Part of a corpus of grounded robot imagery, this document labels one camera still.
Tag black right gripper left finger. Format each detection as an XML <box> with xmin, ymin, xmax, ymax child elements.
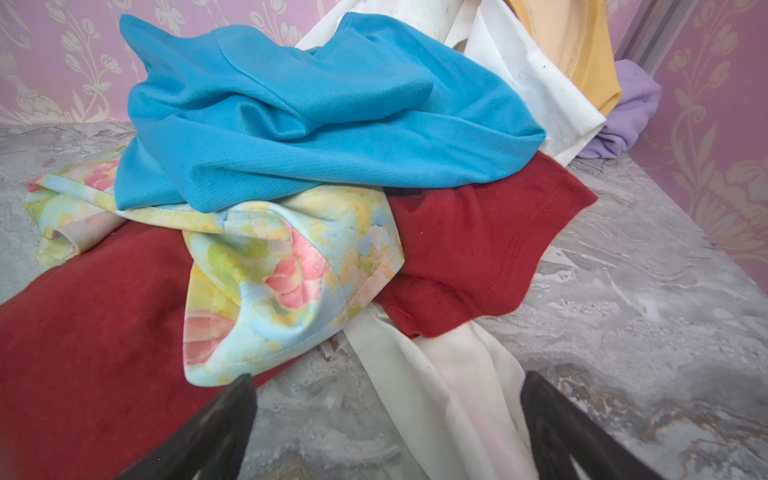
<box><xmin>118</xmin><ymin>374</ymin><xmax>257</xmax><ymax>480</ymax></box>

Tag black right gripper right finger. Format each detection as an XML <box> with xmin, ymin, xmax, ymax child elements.
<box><xmin>520</xmin><ymin>371</ymin><xmax>661</xmax><ymax>480</ymax></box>

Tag mustard yellow cloth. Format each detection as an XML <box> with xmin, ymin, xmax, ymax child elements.
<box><xmin>507</xmin><ymin>0</ymin><xmax>622</xmax><ymax>116</ymax></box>

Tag white cloth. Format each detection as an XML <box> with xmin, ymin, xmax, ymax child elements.
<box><xmin>300</xmin><ymin>1</ymin><xmax>606</xmax><ymax>479</ymax></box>

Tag dark red cloth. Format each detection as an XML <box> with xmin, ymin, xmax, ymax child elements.
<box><xmin>0</xmin><ymin>151</ymin><xmax>600</xmax><ymax>480</ymax></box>

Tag pastel floral cloth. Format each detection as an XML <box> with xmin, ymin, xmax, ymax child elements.
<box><xmin>25</xmin><ymin>148</ymin><xmax>404</xmax><ymax>387</ymax></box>

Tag turquoise blue cloth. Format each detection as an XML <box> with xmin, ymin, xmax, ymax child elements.
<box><xmin>115</xmin><ymin>13</ymin><xmax>546</xmax><ymax>213</ymax></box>

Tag lavender purple cloth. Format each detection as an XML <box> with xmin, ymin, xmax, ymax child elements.
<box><xmin>577</xmin><ymin>59</ymin><xmax>662</xmax><ymax>159</ymax></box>

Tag aluminium corner post right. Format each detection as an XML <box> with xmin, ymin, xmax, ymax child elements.
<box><xmin>614</xmin><ymin>0</ymin><xmax>699</xmax><ymax>76</ymax></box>

